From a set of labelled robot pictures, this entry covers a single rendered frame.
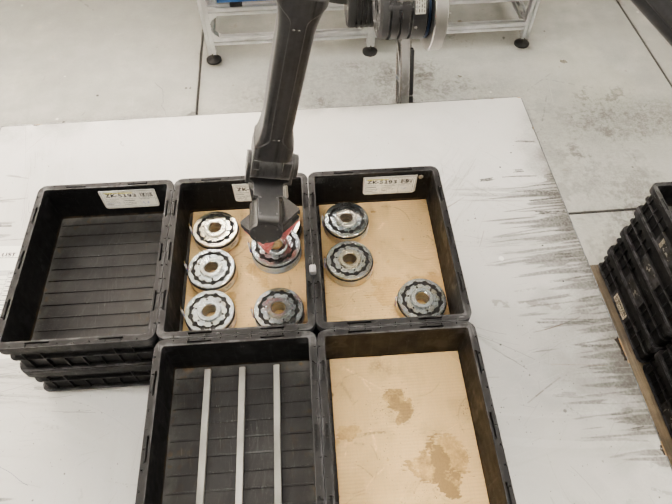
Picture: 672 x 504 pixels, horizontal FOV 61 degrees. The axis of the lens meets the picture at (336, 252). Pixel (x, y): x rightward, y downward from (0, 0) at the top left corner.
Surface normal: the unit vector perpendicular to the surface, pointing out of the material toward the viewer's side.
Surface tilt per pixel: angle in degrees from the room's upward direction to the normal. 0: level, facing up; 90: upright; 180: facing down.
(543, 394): 0
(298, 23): 96
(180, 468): 0
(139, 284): 0
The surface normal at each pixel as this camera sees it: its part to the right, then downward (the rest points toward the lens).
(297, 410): 0.00, -0.57
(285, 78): 0.06, 0.88
